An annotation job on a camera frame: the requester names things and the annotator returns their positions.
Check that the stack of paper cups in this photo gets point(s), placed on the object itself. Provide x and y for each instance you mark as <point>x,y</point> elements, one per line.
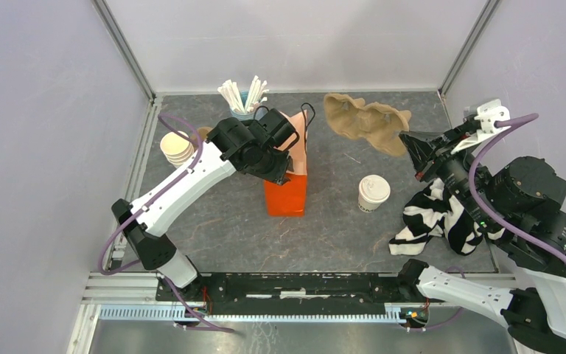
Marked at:
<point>177,148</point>

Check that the brown cardboard cup carrier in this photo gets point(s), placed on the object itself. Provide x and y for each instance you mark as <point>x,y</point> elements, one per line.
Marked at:
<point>377,123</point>

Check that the blue straw holder cup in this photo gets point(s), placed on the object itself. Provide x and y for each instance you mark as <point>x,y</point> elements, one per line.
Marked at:
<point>244,115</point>

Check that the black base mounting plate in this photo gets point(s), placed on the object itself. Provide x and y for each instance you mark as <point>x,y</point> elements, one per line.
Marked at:
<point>311,293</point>

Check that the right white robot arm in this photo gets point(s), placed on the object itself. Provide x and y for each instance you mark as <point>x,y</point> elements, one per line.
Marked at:
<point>520,210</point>

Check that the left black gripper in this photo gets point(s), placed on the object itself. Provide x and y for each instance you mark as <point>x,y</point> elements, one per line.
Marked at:
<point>278,173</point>

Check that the white paper coffee cup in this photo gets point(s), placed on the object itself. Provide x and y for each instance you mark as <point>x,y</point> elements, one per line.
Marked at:
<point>369,202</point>

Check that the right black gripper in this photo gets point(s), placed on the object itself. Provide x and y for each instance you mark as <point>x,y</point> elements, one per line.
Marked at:
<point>426,158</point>

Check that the orange paper bag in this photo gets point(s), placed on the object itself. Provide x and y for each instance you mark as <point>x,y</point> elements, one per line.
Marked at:
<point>289,199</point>

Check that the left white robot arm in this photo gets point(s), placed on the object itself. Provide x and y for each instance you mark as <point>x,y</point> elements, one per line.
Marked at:
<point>230,148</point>

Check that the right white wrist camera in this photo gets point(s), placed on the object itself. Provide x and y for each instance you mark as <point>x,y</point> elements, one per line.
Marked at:
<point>483,119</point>

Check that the white plastic cup lid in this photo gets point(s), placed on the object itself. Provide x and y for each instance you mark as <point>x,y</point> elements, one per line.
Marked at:
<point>374,188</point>

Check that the black white striped cloth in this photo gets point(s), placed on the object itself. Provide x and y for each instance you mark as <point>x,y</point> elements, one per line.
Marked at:
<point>434,212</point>

